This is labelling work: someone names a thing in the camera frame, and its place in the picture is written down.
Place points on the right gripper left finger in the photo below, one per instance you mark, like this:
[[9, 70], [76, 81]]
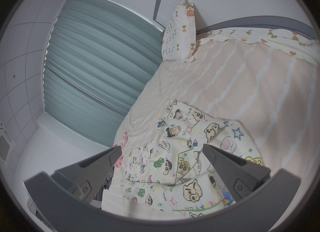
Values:
[[95, 173]]

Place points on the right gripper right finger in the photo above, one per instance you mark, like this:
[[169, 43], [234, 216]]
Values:
[[232, 173]]

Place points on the white printed pyjama top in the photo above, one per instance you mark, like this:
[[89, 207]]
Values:
[[162, 171]]

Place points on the pile of clothes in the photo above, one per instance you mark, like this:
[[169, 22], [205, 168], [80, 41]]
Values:
[[108, 179]]

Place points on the pink garment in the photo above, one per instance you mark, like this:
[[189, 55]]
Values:
[[125, 139]]

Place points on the blue-green curtain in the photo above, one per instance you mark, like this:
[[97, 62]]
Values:
[[100, 38], [87, 105]]

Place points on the white ceiling air vent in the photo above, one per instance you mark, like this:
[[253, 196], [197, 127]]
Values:
[[6, 145]]

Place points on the bed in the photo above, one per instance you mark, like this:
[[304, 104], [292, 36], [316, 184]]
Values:
[[237, 75]]

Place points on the white printed pillow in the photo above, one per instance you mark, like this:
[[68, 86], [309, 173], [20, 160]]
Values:
[[177, 33]]

